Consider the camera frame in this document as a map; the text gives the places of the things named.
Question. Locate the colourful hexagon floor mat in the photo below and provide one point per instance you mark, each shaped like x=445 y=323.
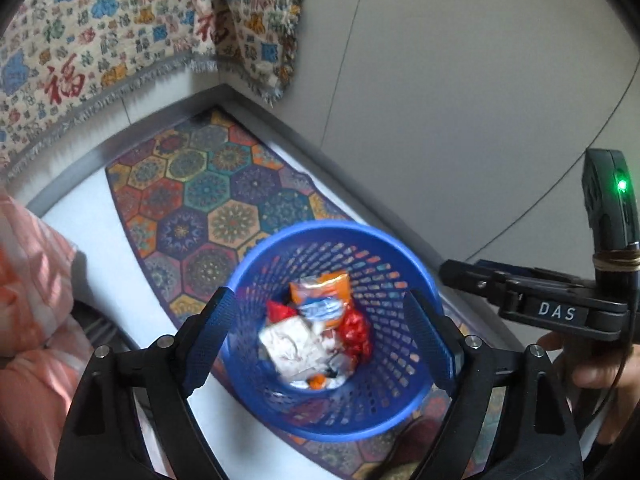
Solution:
x=200 y=200

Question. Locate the orange striped tablecloth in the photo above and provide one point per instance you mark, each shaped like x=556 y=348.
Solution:
x=30 y=360

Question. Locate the narrow printed blanket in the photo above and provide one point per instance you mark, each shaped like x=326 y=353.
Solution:
x=260 y=20

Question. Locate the orange candy wrapper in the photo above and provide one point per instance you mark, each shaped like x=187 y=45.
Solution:
x=317 y=383

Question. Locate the large printed blanket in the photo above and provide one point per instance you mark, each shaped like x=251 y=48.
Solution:
x=100 y=35

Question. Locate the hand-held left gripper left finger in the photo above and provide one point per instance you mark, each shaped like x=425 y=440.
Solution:
x=207 y=345

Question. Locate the person's right hand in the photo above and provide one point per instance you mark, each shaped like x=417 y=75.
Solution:
x=600 y=375

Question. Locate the red plastic wrapper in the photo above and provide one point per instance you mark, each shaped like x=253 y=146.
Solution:
x=357 y=332

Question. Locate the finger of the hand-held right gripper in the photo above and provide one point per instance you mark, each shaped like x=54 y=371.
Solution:
x=535 y=273
x=475 y=282

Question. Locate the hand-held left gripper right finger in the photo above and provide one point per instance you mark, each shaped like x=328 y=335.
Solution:
x=432 y=345

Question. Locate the orange snack bag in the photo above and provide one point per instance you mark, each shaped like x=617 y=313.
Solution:
x=320 y=297

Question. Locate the white wrapper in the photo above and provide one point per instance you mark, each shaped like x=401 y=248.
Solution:
x=292 y=350

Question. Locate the blue plastic basket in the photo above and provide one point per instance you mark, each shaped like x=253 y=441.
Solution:
x=380 y=270

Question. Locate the red packet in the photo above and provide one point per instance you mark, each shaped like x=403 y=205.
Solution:
x=279 y=311

